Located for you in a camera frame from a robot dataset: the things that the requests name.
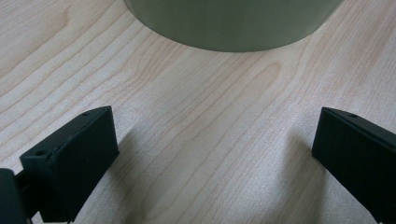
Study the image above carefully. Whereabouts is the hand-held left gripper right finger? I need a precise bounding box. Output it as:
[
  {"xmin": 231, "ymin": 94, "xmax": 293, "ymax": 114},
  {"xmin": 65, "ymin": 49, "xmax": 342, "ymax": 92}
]
[{"xmin": 311, "ymin": 106, "xmax": 396, "ymax": 224}]

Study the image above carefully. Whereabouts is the green plastic trash bin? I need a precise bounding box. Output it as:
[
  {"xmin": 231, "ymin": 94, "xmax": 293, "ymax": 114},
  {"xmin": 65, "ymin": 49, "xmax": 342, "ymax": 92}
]
[{"xmin": 122, "ymin": 0, "xmax": 345, "ymax": 53}]

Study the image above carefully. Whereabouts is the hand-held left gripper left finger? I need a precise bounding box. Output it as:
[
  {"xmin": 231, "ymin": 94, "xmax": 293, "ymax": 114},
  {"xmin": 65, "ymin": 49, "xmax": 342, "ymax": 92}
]
[{"xmin": 19, "ymin": 105, "xmax": 120, "ymax": 224}]

